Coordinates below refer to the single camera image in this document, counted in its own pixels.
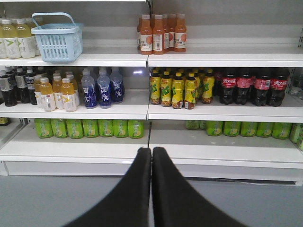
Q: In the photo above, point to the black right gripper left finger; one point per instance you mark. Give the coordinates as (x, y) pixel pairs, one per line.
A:
(127, 205)

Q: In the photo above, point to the light blue plastic basket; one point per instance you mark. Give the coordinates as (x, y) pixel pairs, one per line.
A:
(58, 42)

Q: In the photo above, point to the blue sports drink bottle middle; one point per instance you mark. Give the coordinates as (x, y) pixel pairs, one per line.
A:
(103, 82)

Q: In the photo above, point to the yellow lemon tea bottle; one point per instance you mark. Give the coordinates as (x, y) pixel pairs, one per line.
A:
(190, 91)
(177, 91)
(166, 86)
(208, 85)
(155, 87)

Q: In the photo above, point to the blue sports drink bottle right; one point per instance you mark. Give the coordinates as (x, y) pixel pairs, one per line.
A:
(117, 87)

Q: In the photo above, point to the green can row left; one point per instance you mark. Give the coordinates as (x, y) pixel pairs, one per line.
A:
(90, 128)

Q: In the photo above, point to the green can row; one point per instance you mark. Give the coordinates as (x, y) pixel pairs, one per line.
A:
(90, 128)
(277, 130)

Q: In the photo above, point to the yellow vitamin drink bottle front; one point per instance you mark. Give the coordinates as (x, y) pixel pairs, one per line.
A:
(68, 94)

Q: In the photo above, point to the yellow vitamin drink bottle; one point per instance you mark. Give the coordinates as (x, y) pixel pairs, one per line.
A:
(57, 89)
(68, 94)
(47, 95)

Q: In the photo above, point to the white store shelving unit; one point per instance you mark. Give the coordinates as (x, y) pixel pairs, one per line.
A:
(220, 33)

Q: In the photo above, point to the cola bottle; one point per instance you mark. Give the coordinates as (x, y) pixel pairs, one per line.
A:
(242, 86)
(277, 86)
(261, 87)
(228, 84)

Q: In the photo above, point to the orange juice bottle front left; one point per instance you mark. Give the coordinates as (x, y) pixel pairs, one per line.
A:
(146, 36)

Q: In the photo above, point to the orange juice bottle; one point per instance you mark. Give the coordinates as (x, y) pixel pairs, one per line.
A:
(146, 36)
(180, 34)
(158, 35)
(171, 25)

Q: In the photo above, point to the orange juice bottle front middle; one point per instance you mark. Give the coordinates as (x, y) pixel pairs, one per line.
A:
(158, 35)

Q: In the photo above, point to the dark tea bottle right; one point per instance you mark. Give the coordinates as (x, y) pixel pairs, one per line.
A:
(30, 80)

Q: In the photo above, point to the dark tea bottle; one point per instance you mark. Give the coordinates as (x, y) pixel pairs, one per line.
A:
(30, 80)
(7, 89)
(22, 86)

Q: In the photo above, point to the orange juice bottle right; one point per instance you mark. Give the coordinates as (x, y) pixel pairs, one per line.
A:
(180, 34)

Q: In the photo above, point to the green can row right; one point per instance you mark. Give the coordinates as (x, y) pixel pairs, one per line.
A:
(277, 130)

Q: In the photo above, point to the dark tea bottle middle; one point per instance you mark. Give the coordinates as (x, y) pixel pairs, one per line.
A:
(22, 86)

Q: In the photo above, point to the orange juice bottle rear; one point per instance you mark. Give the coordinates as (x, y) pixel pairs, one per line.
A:
(171, 25)

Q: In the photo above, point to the dark tea bottle left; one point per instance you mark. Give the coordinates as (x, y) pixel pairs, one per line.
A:
(7, 89)

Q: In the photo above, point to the pale yellow drink bottle right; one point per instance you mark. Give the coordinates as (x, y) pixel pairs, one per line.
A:
(25, 40)

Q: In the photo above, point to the pale yellow drink bottle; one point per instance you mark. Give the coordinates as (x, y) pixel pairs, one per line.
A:
(10, 38)
(25, 40)

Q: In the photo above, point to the pale yellow drink bottle left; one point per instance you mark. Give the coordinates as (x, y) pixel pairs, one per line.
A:
(10, 38)

